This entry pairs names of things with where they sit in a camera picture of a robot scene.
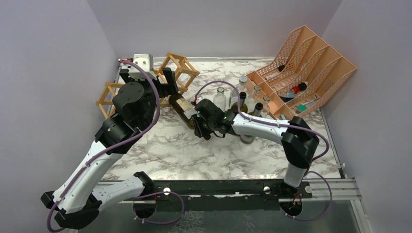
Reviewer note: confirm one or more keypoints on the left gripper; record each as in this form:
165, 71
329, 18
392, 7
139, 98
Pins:
170, 88

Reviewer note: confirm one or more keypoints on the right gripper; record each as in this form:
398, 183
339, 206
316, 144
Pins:
198, 130

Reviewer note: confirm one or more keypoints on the dark green wine bottle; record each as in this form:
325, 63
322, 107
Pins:
248, 139
184, 108
240, 103

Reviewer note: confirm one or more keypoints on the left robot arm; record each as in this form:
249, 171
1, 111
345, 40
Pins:
79, 201

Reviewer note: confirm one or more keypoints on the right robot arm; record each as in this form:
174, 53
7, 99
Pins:
298, 140

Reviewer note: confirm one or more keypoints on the clear bottle silver cap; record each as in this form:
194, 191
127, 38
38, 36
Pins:
233, 98

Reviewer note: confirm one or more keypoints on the clear glass bottle small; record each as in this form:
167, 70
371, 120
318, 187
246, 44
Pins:
254, 97

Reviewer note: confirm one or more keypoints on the green item in organizer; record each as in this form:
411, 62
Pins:
301, 108

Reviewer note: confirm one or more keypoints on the red black marker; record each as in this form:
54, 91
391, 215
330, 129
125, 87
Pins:
300, 87

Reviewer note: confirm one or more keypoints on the orange plastic file organizer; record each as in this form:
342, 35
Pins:
304, 57

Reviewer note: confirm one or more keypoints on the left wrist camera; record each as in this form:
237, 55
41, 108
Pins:
145, 62

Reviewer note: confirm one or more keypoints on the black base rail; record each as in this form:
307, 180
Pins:
233, 195

